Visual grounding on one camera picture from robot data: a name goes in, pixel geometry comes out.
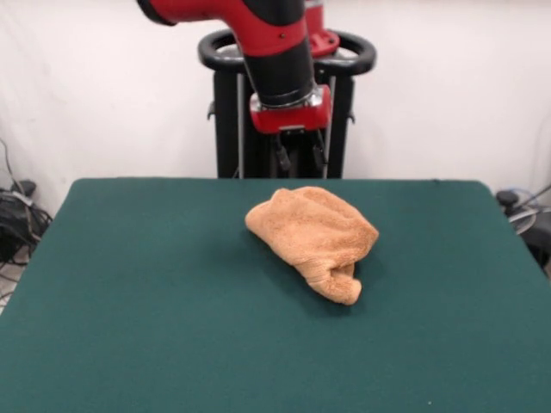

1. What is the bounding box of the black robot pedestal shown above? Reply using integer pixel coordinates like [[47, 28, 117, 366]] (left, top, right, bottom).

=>
[[197, 28, 378, 180]]

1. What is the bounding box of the dark green table cloth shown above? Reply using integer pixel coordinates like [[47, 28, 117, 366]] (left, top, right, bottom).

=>
[[0, 177, 551, 413]]

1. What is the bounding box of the black cable tangle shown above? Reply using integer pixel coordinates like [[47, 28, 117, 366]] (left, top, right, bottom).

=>
[[0, 137, 53, 302]]

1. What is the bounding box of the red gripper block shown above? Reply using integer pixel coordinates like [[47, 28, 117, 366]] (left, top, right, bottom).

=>
[[249, 85, 332, 170]]

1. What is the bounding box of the orange terry towel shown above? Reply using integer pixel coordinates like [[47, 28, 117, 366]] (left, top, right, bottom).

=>
[[244, 185, 380, 306]]

